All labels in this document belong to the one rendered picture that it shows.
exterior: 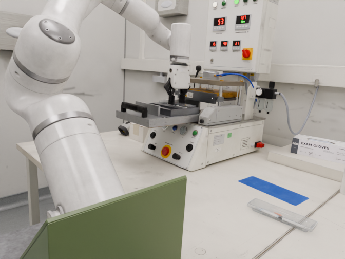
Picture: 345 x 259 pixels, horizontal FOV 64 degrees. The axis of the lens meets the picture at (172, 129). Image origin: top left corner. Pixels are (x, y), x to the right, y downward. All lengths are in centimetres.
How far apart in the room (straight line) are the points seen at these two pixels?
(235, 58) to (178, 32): 39
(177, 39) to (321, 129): 89
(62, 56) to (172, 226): 38
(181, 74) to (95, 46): 153
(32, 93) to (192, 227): 50
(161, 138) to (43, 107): 79
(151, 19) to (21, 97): 63
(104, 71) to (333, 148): 196
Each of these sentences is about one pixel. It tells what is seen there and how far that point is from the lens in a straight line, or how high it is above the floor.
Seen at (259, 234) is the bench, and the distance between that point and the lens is 80.
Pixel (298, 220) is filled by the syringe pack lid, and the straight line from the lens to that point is 86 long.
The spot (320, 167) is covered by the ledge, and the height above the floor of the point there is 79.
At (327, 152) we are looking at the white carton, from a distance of 140.
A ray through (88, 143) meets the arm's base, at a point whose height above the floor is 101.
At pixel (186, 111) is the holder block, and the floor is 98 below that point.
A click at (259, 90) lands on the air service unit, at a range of 134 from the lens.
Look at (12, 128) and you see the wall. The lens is 242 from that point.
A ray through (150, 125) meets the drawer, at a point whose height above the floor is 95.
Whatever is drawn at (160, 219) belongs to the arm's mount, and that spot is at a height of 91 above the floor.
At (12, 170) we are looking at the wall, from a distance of 251.
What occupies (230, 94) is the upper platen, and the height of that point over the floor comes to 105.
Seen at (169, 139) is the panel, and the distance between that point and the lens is 124.
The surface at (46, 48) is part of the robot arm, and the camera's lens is 60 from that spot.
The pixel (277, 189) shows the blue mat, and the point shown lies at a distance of 109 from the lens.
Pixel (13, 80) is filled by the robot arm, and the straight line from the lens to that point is 68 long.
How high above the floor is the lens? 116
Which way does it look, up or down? 13 degrees down
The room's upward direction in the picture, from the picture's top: 4 degrees clockwise
